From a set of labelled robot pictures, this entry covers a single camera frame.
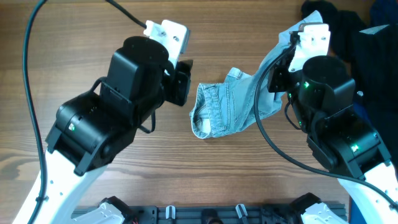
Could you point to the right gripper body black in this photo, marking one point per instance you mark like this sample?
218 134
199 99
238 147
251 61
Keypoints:
279 79

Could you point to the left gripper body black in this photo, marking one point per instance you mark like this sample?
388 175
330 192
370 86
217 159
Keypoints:
175 86

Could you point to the light blue denim shorts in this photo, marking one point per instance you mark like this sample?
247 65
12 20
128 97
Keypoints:
227 108

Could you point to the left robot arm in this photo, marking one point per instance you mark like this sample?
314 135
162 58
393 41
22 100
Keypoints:
93 127

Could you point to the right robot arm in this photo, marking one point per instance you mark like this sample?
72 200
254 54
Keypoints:
345 144

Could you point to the black garment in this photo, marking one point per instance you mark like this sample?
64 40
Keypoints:
343 24

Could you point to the blue garment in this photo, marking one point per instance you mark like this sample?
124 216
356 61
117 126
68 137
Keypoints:
375 71

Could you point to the left grey rail clip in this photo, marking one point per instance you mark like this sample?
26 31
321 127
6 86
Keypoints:
170 212

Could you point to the grey rail clip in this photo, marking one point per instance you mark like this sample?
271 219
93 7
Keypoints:
241 211
170 212

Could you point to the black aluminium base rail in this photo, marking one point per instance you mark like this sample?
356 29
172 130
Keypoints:
266 214

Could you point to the right grey rail clip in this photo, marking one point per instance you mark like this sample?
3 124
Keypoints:
241 211

